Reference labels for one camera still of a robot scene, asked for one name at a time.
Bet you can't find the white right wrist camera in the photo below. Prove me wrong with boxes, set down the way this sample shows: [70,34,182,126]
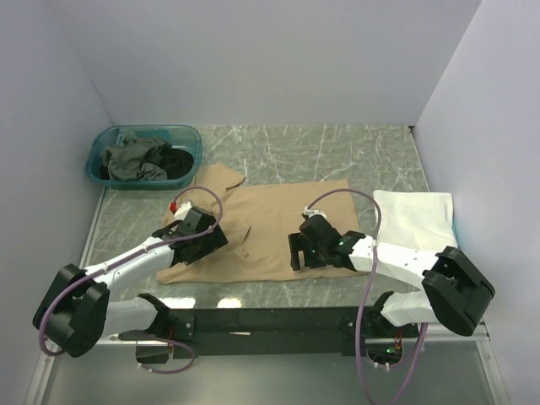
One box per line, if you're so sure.
[302,206,327,219]

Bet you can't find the black t shirt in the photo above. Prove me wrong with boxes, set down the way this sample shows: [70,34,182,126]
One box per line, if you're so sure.
[158,148,194,180]

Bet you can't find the aluminium frame rail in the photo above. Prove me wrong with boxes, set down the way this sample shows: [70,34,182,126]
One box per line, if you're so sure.
[96,335,168,346]

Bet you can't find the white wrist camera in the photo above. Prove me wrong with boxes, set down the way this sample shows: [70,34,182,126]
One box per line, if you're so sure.
[302,206,327,219]
[169,201,193,220]

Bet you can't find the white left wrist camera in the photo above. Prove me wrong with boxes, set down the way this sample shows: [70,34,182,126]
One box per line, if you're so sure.
[169,201,193,220]

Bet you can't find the folded white t shirt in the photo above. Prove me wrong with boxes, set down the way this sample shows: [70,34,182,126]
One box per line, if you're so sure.
[373,190,457,251]

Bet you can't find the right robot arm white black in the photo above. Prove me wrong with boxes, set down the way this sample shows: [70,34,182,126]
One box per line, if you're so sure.
[288,214,495,337]

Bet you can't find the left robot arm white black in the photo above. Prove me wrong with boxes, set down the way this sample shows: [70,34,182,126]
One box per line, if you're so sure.
[32,206,228,358]

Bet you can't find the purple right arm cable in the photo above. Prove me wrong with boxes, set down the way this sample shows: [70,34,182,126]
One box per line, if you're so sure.
[305,188,428,405]

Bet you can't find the teal plastic laundry basket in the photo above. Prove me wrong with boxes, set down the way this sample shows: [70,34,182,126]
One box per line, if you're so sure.
[85,125,203,190]

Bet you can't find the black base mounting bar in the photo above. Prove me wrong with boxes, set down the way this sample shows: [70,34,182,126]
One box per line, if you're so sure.
[117,306,406,365]

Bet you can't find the grey green t shirt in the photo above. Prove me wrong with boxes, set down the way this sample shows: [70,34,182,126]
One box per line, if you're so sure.
[102,137,172,181]

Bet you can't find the beige t shirt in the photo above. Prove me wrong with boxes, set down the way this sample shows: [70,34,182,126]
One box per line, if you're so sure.
[156,164,359,284]

